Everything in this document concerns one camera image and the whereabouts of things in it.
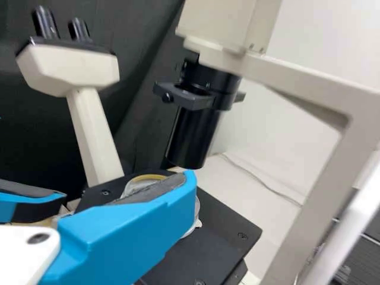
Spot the black platform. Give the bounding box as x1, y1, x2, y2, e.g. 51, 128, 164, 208
332, 233, 380, 285

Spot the white pipette stand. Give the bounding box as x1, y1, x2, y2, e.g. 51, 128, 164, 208
308, 160, 380, 285

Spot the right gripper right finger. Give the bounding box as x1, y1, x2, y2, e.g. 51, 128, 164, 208
44, 170, 198, 285

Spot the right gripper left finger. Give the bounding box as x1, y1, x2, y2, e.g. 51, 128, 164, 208
0, 177, 68, 224

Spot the white cable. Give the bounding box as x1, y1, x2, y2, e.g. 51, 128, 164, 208
221, 153, 304, 206

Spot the petri dish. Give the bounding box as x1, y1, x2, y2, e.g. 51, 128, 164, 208
122, 173, 203, 238

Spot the cream microscope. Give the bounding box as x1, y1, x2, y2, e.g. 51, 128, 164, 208
14, 0, 380, 285

